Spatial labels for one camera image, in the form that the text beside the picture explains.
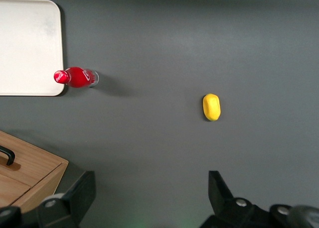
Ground red coke bottle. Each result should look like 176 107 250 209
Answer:
53 66 100 89

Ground black box handle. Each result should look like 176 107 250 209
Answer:
0 145 16 166

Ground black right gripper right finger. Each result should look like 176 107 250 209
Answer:
199 170 275 228

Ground white rectangular tray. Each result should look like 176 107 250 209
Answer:
0 0 68 97

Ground wooden box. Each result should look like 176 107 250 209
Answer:
0 130 69 213

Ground yellow lemon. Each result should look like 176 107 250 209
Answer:
202 93 221 122

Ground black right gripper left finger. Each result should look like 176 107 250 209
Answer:
22 170 97 228

